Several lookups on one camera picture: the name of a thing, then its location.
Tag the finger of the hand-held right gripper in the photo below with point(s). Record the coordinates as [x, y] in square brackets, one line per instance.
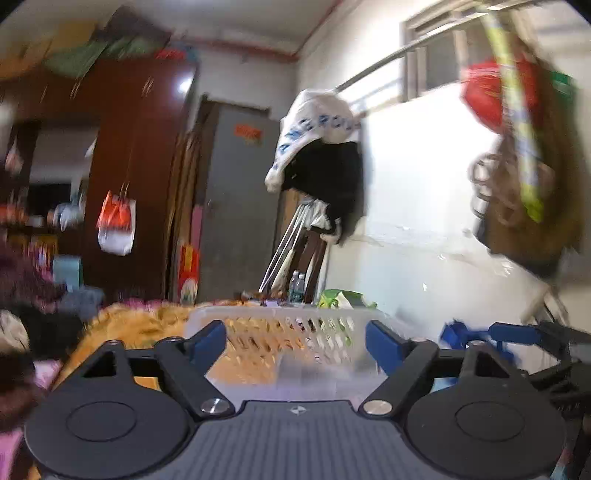
[512, 333]
[455, 334]

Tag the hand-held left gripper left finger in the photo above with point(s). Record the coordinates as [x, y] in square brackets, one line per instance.
[208, 340]

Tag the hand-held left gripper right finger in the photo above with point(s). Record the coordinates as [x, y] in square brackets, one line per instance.
[385, 344]

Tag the white plastic lattice basket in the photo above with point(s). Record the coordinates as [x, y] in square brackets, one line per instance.
[295, 323]

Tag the green and white bag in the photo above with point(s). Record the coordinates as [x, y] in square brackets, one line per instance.
[337, 300]

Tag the red printed bag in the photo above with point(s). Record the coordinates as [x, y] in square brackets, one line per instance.
[188, 272]

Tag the orange patterned blanket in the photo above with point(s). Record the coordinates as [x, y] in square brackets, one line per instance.
[138, 327]

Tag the brown hanging bag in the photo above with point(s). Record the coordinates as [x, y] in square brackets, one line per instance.
[521, 240]

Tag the clear water bottle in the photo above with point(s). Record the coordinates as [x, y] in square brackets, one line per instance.
[293, 287]
[302, 287]

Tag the dark wooden boards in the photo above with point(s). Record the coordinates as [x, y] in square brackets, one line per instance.
[311, 263]

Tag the pink board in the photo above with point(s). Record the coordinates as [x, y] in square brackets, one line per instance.
[196, 226]

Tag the metal rods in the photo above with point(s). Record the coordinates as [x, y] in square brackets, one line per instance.
[281, 249]

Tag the grey cloth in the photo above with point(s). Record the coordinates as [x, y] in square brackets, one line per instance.
[83, 300]

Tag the white hanging cloth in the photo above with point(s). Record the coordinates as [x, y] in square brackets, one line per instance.
[325, 226]

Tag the grey door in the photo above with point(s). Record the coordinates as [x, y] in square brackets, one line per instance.
[231, 207]

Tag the orange and white plastic bag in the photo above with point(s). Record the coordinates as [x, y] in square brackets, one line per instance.
[115, 235]

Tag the light blue box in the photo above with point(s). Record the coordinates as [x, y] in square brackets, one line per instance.
[68, 272]

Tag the cardboard sheets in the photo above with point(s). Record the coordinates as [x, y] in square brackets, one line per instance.
[182, 184]

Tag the black clothes pile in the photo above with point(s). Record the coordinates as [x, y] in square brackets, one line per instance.
[51, 327]

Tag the pink sheet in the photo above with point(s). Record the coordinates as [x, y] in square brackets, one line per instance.
[46, 374]

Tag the black hanging garment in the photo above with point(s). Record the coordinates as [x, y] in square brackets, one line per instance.
[328, 175]

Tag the beige cloth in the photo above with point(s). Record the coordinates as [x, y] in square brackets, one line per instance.
[13, 330]

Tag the dark purple clothes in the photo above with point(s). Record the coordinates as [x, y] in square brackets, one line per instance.
[23, 277]

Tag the dark brown wooden wardrobe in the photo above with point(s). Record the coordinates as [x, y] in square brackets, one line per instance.
[147, 152]

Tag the orange door label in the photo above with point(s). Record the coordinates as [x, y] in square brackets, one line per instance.
[248, 134]

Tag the red plastic bag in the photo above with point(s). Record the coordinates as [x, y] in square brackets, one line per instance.
[485, 97]

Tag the white bag with blue print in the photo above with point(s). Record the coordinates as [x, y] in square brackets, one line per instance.
[314, 115]

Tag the small white plastic bag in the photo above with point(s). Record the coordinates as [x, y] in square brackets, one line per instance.
[14, 159]

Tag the window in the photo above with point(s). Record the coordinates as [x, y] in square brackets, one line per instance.
[438, 60]

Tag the metal clothes rail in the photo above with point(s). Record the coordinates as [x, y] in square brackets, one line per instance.
[392, 57]

